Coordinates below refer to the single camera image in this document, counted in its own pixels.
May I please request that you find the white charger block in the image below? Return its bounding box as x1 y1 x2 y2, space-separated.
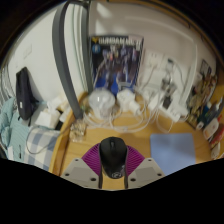
116 88 138 113

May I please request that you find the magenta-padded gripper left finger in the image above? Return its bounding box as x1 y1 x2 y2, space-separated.
60 143 103 190

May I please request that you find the blue model kit box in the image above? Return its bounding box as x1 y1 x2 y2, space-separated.
90 35 144 96

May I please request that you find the grey metal frame post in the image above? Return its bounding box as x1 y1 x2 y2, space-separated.
51 1 91 119

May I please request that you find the white power strip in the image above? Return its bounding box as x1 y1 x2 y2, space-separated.
159 99 189 123

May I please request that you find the black computer mouse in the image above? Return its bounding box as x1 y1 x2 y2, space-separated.
98 136 129 180

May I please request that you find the light blue mouse pad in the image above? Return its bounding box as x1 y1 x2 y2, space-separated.
149 133 197 177

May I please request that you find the clear plastic cup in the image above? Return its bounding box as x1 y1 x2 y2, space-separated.
88 88 116 119

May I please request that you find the teal cloth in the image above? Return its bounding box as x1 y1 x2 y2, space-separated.
0 96 29 163

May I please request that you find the plaid blanket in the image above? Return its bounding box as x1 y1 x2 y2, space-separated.
24 124 63 171

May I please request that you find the white mug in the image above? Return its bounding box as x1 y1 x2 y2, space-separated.
210 142 222 159

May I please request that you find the brown tree figure toy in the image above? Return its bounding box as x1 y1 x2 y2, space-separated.
188 76 214 128

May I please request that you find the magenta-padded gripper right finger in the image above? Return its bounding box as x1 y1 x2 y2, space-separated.
124 145 166 190

